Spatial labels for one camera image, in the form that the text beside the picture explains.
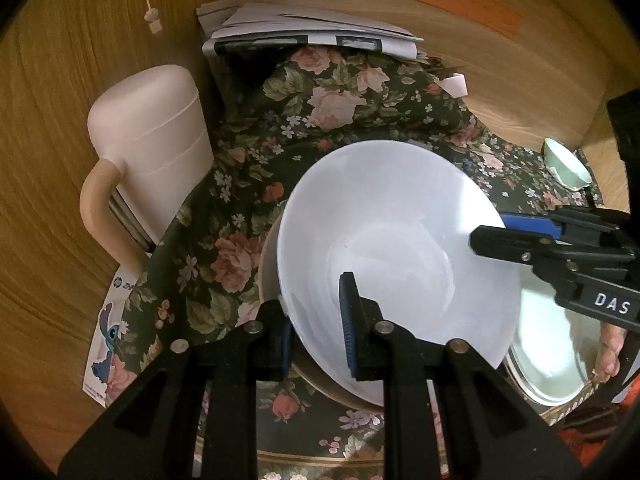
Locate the orange sticky note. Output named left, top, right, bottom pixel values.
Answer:
left=407, top=0, right=524, bottom=39

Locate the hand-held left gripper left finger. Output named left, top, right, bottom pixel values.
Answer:
left=57, top=300, right=294, bottom=480

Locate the cartoon sticker card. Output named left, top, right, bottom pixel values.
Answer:
left=82, top=264, right=152, bottom=409

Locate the white bowl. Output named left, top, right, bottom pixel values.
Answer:
left=276, top=140, right=524, bottom=409

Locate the light green plate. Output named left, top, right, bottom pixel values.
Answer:
left=504, top=270, right=602, bottom=407

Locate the stack of papers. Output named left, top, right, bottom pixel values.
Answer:
left=196, top=2, right=426, bottom=62

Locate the person's right hand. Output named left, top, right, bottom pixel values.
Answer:
left=596, top=321, right=627, bottom=385

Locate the small light green bowl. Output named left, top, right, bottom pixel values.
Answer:
left=543, top=138, right=593, bottom=192

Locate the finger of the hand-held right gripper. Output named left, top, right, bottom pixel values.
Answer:
left=469, top=225, right=637, bottom=302
left=500, top=204, right=640, bottom=252

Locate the brown gold-rimmed plate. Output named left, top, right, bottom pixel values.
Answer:
left=502, top=355, right=618, bottom=423

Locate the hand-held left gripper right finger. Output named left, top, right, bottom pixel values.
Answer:
left=338, top=271, right=584, bottom=480

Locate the dark floral tablecloth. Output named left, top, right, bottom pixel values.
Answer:
left=120, top=45, right=607, bottom=480

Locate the white plate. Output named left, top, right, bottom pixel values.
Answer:
left=258, top=219, right=388, bottom=412

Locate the small white paper note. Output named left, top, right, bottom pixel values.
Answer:
left=434, top=73, right=469, bottom=97

